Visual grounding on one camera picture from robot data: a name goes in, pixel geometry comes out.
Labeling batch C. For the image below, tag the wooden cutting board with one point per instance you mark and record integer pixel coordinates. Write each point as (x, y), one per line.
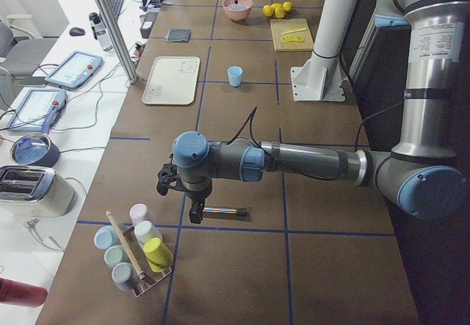
(287, 42)

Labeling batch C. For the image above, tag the white toaster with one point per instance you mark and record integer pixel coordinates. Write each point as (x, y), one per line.
(34, 191)

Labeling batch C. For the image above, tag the teach pendant tablet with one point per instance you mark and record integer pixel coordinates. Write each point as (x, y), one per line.
(35, 107)
(74, 71)

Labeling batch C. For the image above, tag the red bottle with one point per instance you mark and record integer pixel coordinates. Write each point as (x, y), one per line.
(22, 294)

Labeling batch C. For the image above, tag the light blue rack cup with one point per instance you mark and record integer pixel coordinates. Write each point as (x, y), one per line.
(106, 237)

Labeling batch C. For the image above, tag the black power box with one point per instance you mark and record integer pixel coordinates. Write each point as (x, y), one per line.
(148, 20)

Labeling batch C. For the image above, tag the grey-green cup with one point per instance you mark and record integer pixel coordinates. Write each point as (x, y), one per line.
(114, 255)

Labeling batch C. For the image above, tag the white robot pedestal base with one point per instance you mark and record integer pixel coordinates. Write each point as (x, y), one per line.
(319, 79)

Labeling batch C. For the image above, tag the yellow plastic knife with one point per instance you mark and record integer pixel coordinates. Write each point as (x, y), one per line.
(294, 31)

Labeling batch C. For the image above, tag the aluminium frame post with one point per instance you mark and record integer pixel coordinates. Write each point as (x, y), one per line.
(117, 40)

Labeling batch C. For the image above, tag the blue pot with lid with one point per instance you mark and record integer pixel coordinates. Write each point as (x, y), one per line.
(35, 150)

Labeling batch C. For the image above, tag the clear water bottle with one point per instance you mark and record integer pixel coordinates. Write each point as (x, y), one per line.
(100, 32)

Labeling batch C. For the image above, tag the pink bowl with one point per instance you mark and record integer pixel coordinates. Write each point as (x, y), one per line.
(237, 15)

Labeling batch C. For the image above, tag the white bear tray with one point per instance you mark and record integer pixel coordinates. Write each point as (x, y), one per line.
(172, 81)

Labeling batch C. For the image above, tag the steel muddler black tip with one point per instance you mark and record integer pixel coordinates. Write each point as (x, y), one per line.
(228, 211)

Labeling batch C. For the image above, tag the black computer mouse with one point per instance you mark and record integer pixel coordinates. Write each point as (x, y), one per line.
(76, 31)

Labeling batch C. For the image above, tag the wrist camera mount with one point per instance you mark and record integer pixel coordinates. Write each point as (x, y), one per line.
(168, 178)

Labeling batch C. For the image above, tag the light blue plastic cup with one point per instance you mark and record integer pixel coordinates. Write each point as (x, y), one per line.
(235, 75)

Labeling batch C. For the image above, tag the yellow-green cup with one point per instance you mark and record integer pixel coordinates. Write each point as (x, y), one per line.
(157, 254)

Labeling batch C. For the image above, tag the whole yellow lemon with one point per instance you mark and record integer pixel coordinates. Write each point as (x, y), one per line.
(279, 13)
(276, 5)
(267, 11)
(287, 6)

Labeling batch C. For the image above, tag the ice cubes pile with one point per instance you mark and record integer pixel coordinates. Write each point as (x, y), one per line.
(237, 7)

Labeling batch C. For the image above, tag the white cup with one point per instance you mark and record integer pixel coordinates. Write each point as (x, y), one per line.
(144, 231)

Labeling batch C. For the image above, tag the grey rack cup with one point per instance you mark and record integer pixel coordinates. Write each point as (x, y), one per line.
(124, 276)

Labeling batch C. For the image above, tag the black keyboard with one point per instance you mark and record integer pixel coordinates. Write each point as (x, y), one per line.
(116, 7)

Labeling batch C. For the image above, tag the wooden rack handle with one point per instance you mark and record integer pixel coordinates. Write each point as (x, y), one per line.
(125, 244)

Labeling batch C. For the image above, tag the white wire cup rack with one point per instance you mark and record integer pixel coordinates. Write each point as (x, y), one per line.
(146, 278)

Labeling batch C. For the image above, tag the pink cup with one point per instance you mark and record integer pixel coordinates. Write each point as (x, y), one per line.
(140, 212)

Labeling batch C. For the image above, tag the grey folded cloth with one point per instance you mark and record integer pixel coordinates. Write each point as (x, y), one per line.
(175, 35)

